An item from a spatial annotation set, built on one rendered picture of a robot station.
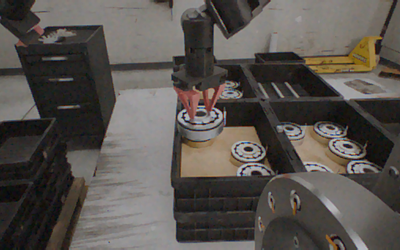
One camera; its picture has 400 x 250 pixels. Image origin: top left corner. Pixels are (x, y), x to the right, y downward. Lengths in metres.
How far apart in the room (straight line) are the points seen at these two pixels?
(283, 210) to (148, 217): 0.66
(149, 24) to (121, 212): 3.33
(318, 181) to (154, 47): 3.91
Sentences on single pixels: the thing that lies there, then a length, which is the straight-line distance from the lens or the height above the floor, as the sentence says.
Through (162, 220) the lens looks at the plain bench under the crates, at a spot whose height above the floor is 0.70.
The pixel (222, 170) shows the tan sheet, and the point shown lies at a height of 0.83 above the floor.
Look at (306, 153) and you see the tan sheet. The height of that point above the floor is 0.83.
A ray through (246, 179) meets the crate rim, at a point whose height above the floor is 0.93.
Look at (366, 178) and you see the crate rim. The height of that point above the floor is 0.93.
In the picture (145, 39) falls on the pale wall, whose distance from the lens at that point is 4.01.
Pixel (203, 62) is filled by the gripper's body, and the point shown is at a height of 1.18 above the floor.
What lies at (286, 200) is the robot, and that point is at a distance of 0.20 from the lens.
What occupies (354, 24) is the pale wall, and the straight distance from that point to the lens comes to 4.91.
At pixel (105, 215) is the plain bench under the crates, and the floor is 0.70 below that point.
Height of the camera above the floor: 1.33
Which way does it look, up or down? 31 degrees down
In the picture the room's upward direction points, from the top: straight up
